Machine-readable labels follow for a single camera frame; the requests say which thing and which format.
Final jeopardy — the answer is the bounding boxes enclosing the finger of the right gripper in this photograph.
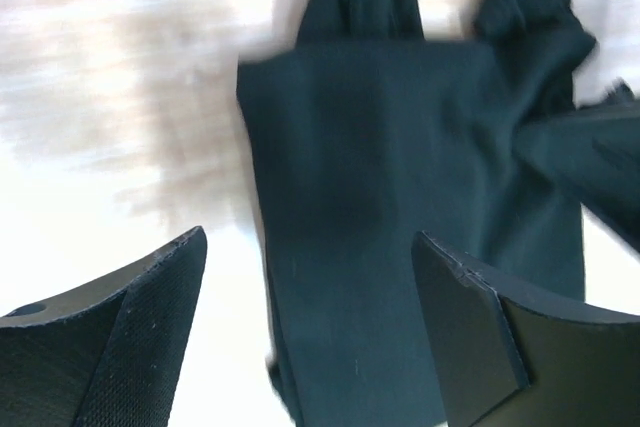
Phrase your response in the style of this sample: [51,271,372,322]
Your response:
[519,80,639,250]

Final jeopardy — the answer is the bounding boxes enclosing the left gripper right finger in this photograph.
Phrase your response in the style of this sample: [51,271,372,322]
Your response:
[412,232,639,427]

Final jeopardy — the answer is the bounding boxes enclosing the black tank top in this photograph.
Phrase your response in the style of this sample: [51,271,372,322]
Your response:
[236,0,595,426]

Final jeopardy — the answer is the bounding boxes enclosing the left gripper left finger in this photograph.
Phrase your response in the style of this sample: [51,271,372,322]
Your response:
[1,226,207,427]

